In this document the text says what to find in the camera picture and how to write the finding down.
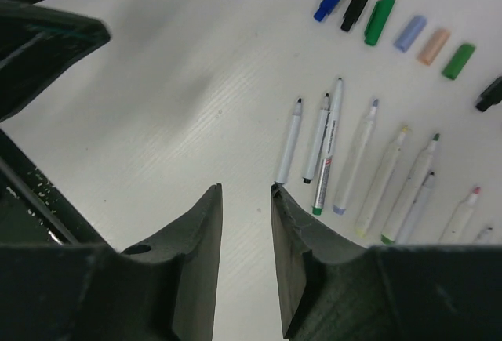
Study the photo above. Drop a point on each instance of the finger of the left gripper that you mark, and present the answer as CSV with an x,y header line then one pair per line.
x,y
38,44

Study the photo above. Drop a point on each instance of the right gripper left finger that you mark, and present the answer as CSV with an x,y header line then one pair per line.
x,y
161,288

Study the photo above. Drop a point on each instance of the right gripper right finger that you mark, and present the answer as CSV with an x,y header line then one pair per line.
x,y
330,288

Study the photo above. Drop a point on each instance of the green capped marker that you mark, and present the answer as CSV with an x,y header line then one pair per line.
x,y
409,191

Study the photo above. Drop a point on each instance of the black marker pen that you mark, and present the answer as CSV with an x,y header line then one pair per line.
x,y
316,141

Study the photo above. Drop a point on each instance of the black pen cap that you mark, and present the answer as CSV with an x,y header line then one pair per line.
x,y
352,14
491,96

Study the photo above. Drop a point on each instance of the green pen cap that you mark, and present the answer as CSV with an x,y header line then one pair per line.
x,y
458,60
377,21

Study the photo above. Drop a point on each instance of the pastel pink highlighter cap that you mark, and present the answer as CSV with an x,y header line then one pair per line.
x,y
433,46

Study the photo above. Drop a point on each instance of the pastel purple highlighter cap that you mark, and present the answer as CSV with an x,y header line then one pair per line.
x,y
410,33

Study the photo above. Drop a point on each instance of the pink capped marker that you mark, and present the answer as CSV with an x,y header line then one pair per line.
x,y
460,218

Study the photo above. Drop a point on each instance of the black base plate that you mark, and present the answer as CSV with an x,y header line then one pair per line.
x,y
33,210

